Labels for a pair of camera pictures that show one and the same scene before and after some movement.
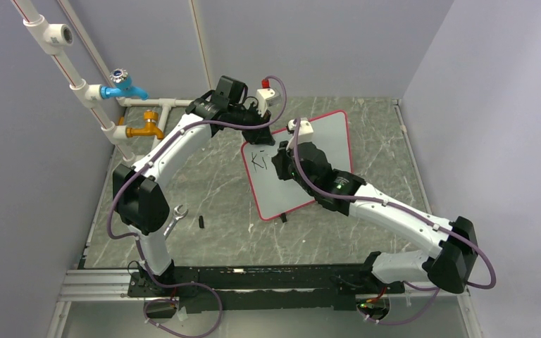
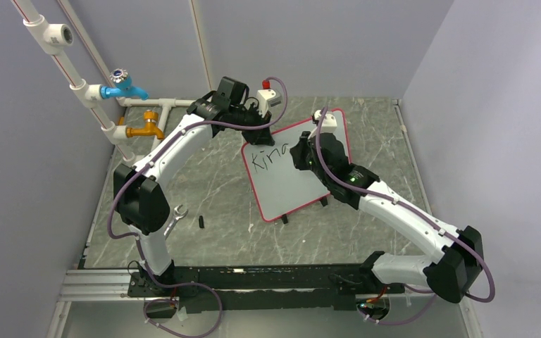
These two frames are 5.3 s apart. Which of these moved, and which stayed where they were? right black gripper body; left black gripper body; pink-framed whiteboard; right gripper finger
Moved: right black gripper body
Stayed: right gripper finger; pink-framed whiteboard; left black gripper body
